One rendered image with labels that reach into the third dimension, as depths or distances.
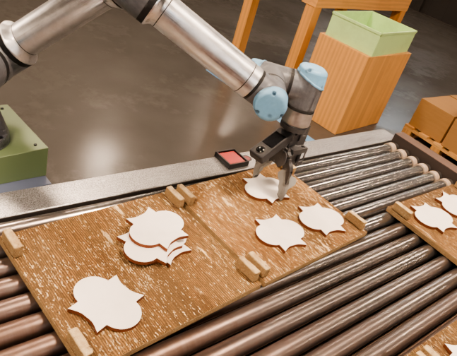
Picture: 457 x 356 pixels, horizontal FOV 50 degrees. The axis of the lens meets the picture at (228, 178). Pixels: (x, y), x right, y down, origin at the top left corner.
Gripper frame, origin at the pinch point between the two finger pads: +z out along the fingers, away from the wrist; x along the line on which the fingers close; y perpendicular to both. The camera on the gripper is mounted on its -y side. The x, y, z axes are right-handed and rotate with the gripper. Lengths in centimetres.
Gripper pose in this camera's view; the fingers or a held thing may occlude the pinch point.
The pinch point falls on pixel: (265, 188)
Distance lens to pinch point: 135.1
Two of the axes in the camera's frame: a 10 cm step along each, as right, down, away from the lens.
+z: -2.6, 8.3, 5.0
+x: -6.4, -5.3, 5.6
